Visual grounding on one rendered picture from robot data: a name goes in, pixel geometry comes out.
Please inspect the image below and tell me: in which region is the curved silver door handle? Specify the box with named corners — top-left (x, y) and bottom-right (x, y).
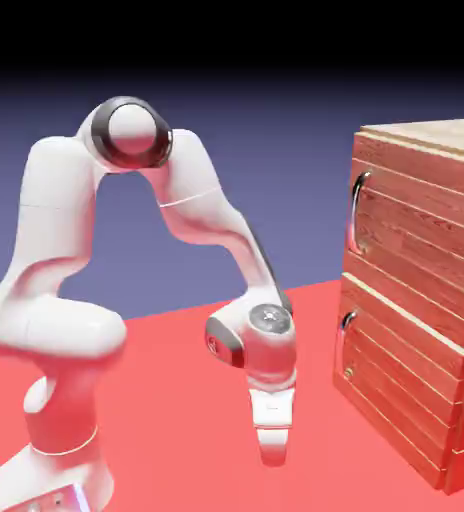
top-left (336, 310), bottom-right (360, 380)
top-left (348, 170), bottom-right (374, 256)

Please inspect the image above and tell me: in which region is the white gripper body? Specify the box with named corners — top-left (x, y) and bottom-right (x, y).
top-left (256, 426), bottom-right (290, 468)

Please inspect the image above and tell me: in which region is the wooden cabinet door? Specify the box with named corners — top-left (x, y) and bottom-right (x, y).
top-left (342, 134), bottom-right (464, 356)
top-left (332, 273), bottom-right (464, 492)

